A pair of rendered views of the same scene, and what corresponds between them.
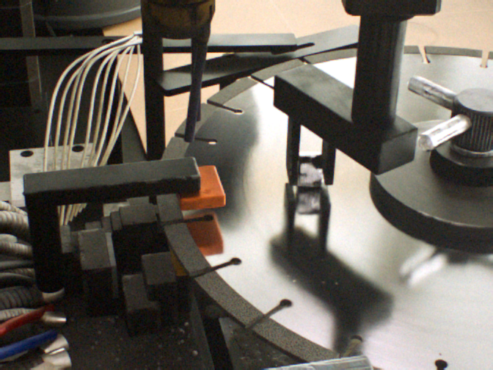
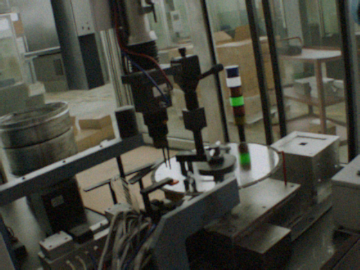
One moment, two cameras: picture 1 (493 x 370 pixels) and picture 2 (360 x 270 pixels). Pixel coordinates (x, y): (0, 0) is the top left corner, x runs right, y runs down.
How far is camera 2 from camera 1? 0.60 m
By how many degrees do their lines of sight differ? 29
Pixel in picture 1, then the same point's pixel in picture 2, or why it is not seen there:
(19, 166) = (110, 211)
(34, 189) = (144, 191)
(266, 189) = (181, 180)
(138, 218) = (154, 201)
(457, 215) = (221, 167)
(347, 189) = (196, 174)
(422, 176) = (209, 165)
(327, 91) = (188, 153)
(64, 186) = (150, 188)
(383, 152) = (207, 156)
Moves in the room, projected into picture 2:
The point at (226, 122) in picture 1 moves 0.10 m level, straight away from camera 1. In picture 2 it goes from (159, 176) to (143, 168)
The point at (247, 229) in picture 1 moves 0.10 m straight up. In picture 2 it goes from (185, 186) to (178, 147)
